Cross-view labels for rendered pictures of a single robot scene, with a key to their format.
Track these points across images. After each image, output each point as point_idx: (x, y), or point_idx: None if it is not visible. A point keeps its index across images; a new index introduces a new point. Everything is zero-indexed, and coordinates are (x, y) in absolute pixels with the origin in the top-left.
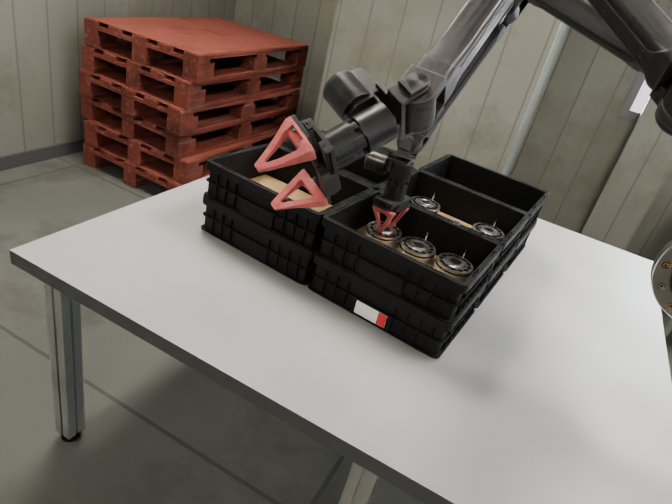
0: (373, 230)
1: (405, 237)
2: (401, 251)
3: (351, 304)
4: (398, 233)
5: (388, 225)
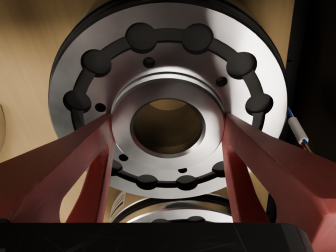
0: (87, 88)
1: (197, 212)
2: (111, 216)
3: None
4: (212, 175)
5: (222, 125)
